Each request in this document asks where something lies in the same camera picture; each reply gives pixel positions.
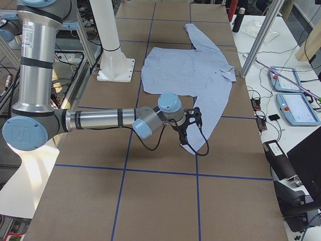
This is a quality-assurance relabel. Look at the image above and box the aluminium frame post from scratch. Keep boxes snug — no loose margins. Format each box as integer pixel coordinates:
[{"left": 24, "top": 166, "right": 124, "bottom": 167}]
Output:
[{"left": 240, "top": 0, "right": 284, "bottom": 78}]

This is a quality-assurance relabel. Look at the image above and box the upper blue teach pendant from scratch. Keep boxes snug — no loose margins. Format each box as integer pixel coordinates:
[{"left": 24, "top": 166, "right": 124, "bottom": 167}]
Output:
[{"left": 267, "top": 66, "right": 306, "bottom": 93}]

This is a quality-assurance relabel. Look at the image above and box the red water bottle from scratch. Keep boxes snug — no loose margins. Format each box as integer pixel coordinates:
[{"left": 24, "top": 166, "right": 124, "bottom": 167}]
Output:
[{"left": 228, "top": 0, "right": 238, "bottom": 22}]

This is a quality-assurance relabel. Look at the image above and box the small circuit board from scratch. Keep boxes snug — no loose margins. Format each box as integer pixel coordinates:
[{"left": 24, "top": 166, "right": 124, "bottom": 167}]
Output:
[{"left": 250, "top": 98, "right": 261, "bottom": 111}]

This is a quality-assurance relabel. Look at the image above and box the black cylinder device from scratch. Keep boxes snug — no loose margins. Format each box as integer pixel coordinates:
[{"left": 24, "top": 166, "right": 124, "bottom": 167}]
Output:
[{"left": 262, "top": 140, "right": 297, "bottom": 180}]

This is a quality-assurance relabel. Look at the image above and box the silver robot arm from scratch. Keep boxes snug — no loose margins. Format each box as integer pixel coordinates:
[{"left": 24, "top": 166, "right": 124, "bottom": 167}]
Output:
[{"left": 2, "top": 1, "right": 202, "bottom": 151}]

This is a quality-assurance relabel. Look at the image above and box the blue teach pendant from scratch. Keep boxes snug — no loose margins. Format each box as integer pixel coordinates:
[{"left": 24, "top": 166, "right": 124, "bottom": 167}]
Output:
[
  {"left": 276, "top": 93, "right": 320, "bottom": 127},
  {"left": 267, "top": 66, "right": 306, "bottom": 93}
]

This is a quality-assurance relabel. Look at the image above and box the black monitor screen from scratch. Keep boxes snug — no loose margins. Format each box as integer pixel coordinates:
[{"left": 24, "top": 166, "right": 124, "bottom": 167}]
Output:
[{"left": 287, "top": 128, "right": 321, "bottom": 200}]

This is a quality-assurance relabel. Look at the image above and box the lower blue teach pendant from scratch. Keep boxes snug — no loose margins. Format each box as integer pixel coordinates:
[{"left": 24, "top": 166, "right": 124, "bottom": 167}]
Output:
[{"left": 276, "top": 93, "right": 320, "bottom": 127}]

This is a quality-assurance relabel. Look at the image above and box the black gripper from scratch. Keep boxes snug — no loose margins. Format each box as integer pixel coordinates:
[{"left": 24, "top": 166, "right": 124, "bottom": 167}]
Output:
[{"left": 179, "top": 107, "right": 202, "bottom": 145}]

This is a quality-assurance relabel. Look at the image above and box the white pedestal column base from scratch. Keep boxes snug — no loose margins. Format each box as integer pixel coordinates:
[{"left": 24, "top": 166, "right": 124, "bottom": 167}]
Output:
[{"left": 90, "top": 0, "right": 135, "bottom": 83}]

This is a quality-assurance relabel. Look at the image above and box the light blue striped shirt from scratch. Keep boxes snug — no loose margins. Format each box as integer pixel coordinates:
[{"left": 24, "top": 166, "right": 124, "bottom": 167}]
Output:
[{"left": 141, "top": 24, "right": 236, "bottom": 154}]

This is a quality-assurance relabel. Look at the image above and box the black water bottle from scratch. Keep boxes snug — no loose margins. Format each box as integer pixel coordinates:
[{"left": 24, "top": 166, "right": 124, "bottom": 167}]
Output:
[{"left": 232, "top": 8, "right": 246, "bottom": 33}]

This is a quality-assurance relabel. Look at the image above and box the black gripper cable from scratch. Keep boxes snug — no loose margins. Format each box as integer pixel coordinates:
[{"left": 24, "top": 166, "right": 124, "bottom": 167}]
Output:
[{"left": 136, "top": 112, "right": 210, "bottom": 157}]

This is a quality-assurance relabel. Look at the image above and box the clear plastic bag green print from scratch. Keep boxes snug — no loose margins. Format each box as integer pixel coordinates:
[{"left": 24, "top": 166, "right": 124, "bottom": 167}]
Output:
[{"left": 241, "top": 20, "right": 280, "bottom": 44}]

